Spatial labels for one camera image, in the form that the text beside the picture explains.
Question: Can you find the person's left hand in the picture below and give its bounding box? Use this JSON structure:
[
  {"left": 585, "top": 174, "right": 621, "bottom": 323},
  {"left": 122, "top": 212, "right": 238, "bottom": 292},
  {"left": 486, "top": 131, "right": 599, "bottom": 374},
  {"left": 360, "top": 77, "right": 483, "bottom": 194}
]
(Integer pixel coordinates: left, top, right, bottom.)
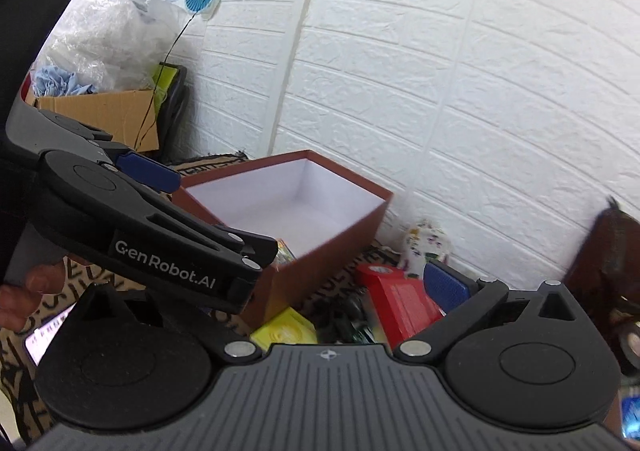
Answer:
[{"left": 0, "top": 261, "right": 66, "bottom": 332}]

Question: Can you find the open cardboard box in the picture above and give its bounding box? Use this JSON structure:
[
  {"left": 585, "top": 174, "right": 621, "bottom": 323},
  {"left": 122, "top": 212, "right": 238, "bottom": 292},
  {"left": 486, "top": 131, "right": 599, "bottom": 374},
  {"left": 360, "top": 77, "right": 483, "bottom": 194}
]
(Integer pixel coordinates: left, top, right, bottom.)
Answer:
[
  {"left": 26, "top": 90, "right": 160, "bottom": 152},
  {"left": 564, "top": 197, "right": 639, "bottom": 332}
]

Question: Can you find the blue cloth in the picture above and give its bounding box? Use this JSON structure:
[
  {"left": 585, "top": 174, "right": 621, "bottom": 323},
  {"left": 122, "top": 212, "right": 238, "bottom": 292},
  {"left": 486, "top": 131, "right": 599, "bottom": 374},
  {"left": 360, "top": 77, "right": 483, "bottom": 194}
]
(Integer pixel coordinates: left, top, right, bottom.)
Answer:
[{"left": 32, "top": 65, "right": 96, "bottom": 98}]

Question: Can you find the blue packet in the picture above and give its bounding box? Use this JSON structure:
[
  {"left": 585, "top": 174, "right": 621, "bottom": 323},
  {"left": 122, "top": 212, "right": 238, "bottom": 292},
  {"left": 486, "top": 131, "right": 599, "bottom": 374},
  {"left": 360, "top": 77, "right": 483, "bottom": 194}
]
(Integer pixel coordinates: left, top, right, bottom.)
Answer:
[{"left": 620, "top": 395, "right": 640, "bottom": 441}]

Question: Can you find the white floral fabric pouch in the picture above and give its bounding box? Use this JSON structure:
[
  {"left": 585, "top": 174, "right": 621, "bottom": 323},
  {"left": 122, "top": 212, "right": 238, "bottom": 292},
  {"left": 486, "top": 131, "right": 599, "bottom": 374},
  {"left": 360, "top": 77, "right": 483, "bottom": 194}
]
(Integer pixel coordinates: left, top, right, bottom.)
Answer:
[{"left": 397, "top": 219, "right": 452, "bottom": 280}]

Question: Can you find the black tape roll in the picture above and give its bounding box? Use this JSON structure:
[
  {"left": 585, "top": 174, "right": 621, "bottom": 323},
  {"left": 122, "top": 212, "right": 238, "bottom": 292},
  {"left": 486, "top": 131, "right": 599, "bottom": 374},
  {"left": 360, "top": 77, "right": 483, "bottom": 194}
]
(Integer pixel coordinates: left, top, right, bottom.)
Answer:
[{"left": 615, "top": 322, "right": 640, "bottom": 375}]

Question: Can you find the open cardboard box left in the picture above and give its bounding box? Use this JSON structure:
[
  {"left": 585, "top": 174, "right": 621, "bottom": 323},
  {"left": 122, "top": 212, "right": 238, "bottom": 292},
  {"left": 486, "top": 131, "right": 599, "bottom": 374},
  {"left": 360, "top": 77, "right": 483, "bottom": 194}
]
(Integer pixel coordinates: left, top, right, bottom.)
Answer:
[{"left": 26, "top": 90, "right": 160, "bottom": 152}]

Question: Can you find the large red flat box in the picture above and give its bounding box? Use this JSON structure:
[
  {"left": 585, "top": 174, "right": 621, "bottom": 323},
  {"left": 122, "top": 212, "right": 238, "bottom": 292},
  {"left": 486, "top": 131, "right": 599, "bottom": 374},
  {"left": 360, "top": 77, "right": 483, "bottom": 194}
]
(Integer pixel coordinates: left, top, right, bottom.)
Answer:
[{"left": 355, "top": 263, "right": 442, "bottom": 350}]

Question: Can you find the clear plastic bag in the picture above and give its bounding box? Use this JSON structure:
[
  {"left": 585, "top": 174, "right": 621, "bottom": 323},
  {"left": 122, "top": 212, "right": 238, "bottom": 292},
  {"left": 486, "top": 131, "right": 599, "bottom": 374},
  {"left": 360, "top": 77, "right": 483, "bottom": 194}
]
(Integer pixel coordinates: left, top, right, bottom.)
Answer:
[{"left": 30, "top": 0, "right": 186, "bottom": 93}]

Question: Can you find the yellow box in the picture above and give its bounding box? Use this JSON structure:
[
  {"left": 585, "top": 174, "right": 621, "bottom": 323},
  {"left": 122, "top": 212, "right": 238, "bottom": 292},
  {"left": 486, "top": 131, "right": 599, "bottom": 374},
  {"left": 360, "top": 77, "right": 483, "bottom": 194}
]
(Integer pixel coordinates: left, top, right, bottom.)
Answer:
[{"left": 250, "top": 308, "right": 318, "bottom": 351}]

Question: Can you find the smartphone with lit screen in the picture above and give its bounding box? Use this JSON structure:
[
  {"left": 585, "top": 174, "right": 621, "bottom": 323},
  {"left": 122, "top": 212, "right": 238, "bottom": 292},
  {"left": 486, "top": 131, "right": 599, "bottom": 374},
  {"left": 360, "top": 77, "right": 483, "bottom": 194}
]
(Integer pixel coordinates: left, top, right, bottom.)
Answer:
[{"left": 24, "top": 305, "right": 75, "bottom": 367}]

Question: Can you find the tan black lettered table cloth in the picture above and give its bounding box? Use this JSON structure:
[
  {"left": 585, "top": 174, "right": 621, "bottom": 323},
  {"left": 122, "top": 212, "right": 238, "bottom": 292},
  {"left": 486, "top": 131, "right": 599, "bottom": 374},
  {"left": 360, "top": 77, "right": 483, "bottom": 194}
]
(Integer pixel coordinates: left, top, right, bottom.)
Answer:
[{"left": 0, "top": 152, "right": 402, "bottom": 447}]

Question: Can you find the open cardboard box right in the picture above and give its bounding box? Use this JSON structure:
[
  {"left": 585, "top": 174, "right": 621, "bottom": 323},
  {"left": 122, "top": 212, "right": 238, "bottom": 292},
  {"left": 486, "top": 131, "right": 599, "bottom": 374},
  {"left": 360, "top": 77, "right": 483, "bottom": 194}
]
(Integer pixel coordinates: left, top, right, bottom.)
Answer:
[{"left": 564, "top": 197, "right": 639, "bottom": 332}]

